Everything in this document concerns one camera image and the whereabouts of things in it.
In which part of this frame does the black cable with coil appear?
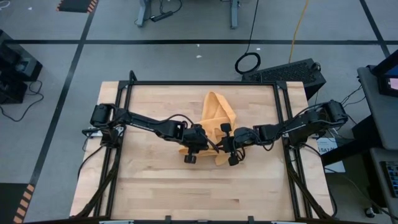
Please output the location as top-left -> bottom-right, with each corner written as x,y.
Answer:
234,0 -> 262,75

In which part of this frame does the black keyboard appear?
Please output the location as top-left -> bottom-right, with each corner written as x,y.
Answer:
381,160 -> 398,199

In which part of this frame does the black monitor with lit screen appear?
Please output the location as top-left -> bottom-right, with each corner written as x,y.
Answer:
372,49 -> 398,98

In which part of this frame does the black stand base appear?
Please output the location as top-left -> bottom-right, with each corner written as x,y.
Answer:
320,115 -> 386,166

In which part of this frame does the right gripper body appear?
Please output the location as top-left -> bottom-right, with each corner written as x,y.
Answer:
217,126 -> 259,155

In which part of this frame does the grey desk leg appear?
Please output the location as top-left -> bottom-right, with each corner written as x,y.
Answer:
229,0 -> 241,30
135,0 -> 154,28

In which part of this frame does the yellow cable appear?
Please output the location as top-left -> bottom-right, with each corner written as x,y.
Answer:
288,0 -> 310,64

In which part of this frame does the white paper sheet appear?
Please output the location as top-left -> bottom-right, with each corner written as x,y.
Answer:
316,138 -> 346,174

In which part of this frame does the black power strip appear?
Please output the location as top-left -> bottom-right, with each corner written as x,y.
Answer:
150,11 -> 174,23

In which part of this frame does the black perforated computer tower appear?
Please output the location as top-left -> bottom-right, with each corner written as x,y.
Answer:
241,58 -> 327,101

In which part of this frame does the black orange-striped floor mat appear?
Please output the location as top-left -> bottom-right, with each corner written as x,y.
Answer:
55,0 -> 100,14
0,182 -> 36,224

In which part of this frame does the grey side table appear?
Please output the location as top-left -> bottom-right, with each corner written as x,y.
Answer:
356,65 -> 398,151

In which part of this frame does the black floor cable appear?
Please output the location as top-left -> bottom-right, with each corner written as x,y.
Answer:
0,80 -> 45,123

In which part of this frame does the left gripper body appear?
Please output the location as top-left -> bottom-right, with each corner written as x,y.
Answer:
182,124 -> 210,152

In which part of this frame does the black aluminium table frame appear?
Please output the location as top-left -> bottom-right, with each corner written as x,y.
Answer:
73,70 -> 336,223

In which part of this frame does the yellow waffle-weave towel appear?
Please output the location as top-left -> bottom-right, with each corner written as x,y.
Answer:
178,91 -> 237,167

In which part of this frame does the black equipment stack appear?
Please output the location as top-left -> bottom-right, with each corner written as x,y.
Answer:
0,29 -> 44,105

